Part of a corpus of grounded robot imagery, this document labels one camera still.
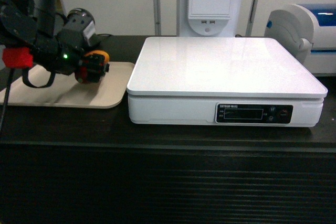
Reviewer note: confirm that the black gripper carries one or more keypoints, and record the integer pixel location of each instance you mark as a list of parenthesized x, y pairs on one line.
[(56, 54)]

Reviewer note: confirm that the dark red mango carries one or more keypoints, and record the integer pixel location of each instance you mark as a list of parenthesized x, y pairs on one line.
[(93, 66)]

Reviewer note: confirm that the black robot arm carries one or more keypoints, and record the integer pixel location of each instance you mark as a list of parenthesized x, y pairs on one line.
[(27, 32)]

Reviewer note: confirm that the white checkout scale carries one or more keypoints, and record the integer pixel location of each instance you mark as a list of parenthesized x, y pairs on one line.
[(222, 81)]

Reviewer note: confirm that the beige plastic tray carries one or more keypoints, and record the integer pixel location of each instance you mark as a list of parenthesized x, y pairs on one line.
[(68, 93)]

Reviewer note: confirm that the black barcode scanner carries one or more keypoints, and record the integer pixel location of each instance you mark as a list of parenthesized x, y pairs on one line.
[(80, 29)]

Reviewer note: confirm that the white receipt printer kiosk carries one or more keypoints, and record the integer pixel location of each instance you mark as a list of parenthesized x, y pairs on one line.
[(207, 18)]

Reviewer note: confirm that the white blue label printer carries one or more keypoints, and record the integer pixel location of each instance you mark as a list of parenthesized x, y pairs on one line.
[(307, 31)]

